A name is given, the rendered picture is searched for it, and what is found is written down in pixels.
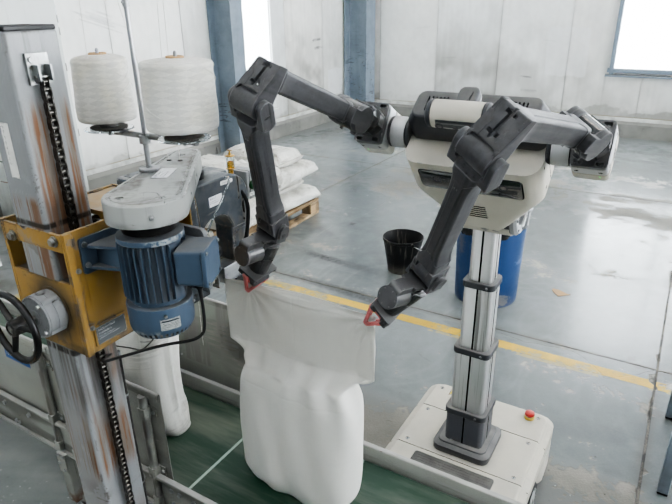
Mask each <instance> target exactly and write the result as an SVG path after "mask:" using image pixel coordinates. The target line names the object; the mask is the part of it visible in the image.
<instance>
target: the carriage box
mask: <svg viewBox="0 0 672 504"><path fill-rule="evenodd" d="M117 186H118V184H113V183H111V184H110V185H107V186H104V187H101V188H97V189H94V190H91V191H87V194H88V200H89V205H90V210H91V215H92V221H93V223H91V224H88V225H85V226H83V227H80V228H77V229H74V230H72V231H69V232H66V233H63V234H61V235H59V234H56V233H52V232H49V233H46V232H43V231H39V230H36V229H32V228H29V227H25V226H22V225H18V223H17V219H16V215H15V214H13V215H9V216H4V217H1V218H0V223H1V227H2V230H3V234H4V238H5V242H6V246H7V250H8V254H9V258H10V262H11V265H12V269H13V273H14V277H15V281H16V285H17V289H18V293H19V296H20V300H21V302H22V299H24V298H25V297H27V296H29V295H31V294H33V293H36V292H38V291H40V290H44V289H49V290H51V291H53V292H54V293H56V294H57V295H58V296H59V298H60V299H61V300H62V302H63V303H64V305H65V307H66V310H67V313H68V318H69V322H68V326H67V328H66V329H64V330H62V331H60V332H58V333H56V334H54V335H52V336H50V337H48V338H46V339H48V340H50V341H53V342H55V343H57V344H60V345H62V346H64V347H67V348H69V349H71V350H74V351H76V352H79V353H81V354H83V355H85V356H86V357H88V358H90V357H92V356H93V355H95V353H96V352H98V351H100V350H102V349H103V348H105V347H107V346H109V345H110V344H112V343H114V342H116V341H117V340H119V339H121V338H123V337H124V336H126V335H128V334H130V333H131V332H133V331H134V330H133V329H132V327H131V325H130V321H129V316H128V311H127V306H126V299H127V297H125V294H124V289H123V283H122V278H121V272H120V271H109V270H96V271H94V272H92V273H89V274H85V273H84V272H83V268H82V263H81V258H80V254H79V249H78V244H77V240H78V239H79V238H81V237H84V236H87V235H89V234H92V233H95V232H97V231H100V230H103V229H105V228H108V227H110V226H108V225H107V224H106V223H105V221H104V215H103V210H102V204H101V198H102V196H103V195H104V194H106V193H107V192H109V191H110V190H112V189H114V188H115V187H117ZM22 242H26V243H29V244H32V245H35V246H39V247H42V248H45V249H48V250H52V251H55V252H58V253H61V254H64V259H65V263H66V268H67V273H68V278H66V279H63V280H61V281H56V280H53V279H50V278H47V277H44V276H41V275H38V274H35V273H32V272H30V271H29V268H28V264H27V260H26V256H25V252H24V248H23V243H22ZM123 313H124V316H125V321H126V326H127V329H126V330H125V331H123V332H121V333H119V334H118V335H116V336H114V337H112V338H111V339H109V340H107V341H105V342H104V343H102V344H100V345H99V342H98V337H97V333H96V328H98V327H99V326H101V325H103V324H105V323H107V322H109V321H110V320H112V319H114V318H116V317H118V316H120V315H121V314H123Z"/></svg>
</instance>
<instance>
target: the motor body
mask: <svg viewBox="0 0 672 504"><path fill-rule="evenodd" d="M181 240H185V230H184V226H183V225H182V224H181V223H179V222H177V226H176V227H175V229H173V230H172V231H170V232H168V233H166V234H162V235H159V236H154V237H144V238H138V237H130V236H126V235H124V234H123V233H122V232H121V229H119V230H118V231H117V232H116V233H115V241H116V242H115V244H116V249H117V255H118V261H119V266H120V272H121V278H122V283H123V289H124V294H125V297H127V299H126V306H127V311H128V316H129V321H130V325H131V327H132V329H133V330H134V331H135V332H136V333H137V334H138V335H139V336H141V337H144V338H148V339H165V338H170V337H174V336H176V335H179V334H181V333H183V332H184V331H186V330H187V329H188V328H189V327H190V326H191V324H192V322H193V320H194V318H195V308H194V302H195V299H194V298H193V291H192V289H191V288H190V287H189V286H185V285H178V283H177V280H176V279H175V272H174V265H173V258H172V253H173V252H174V251H175V249H176V248H177V247H178V246H179V245H180V244H181Z"/></svg>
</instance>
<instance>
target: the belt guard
mask: <svg viewBox="0 0 672 504"><path fill-rule="evenodd" d="M179 153H180V157H179ZM168 157H169V159H172V161H167V159H168ZM179 159H182V160H183V161H178V160H179ZM152 165H158V166H159V167H160V169H161V168H177V169H176V170H175V171H174V172H173V173H172V174H171V175H170V176H168V177H167V178H151V177H152V176H153V175H154V174H155V173H157V172H158V171H157V172H153V173H141V172H139V173H137V174H136V175H134V176H133V177H131V178H129V179H128V180H126V181H125V182H123V183H121V184H120V185H118V186H117V187H115V188H114V189H112V190H110V191H109V192H107V193H106V194H104V195H103V196H102V198H101V204H102V210H103V215H104V221H105V223H106V224H107V225H108V226H110V227H112V228H115V229H121V230H147V229H154V228H160V227H164V226H168V225H171V224H174V223H177V222H179V221H181V220H183V219H184V218H186V217H187V216H188V214H189V211H190V208H191V205H192V201H193V198H194V195H195V191H196V188H197V185H198V181H199V178H200V174H201V171H202V161H201V152H200V150H197V149H179V150H175V151H172V152H171V153H169V154H168V155H166V156H164V157H163V158H161V159H159V160H158V161H156V162H155V163H153V164H152Z"/></svg>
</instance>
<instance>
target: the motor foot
mask: <svg viewBox="0 0 672 504"><path fill-rule="evenodd" d="M118 230H119V229H115V228H112V227H108V228H105V229H103V230H100V231H97V232H95V233H92V234H89V235H87V236H84V237H81V238H79V239H78V240H77V244H78V249H79V254H80V258H81V263H82V268H83V272H84V273H85V274H89V273H92V272H94V271H96V270H109V271H120V266H119V261H118V255H117V249H116V244H115V242H116V241H115V233H116V232H117V231H118Z"/></svg>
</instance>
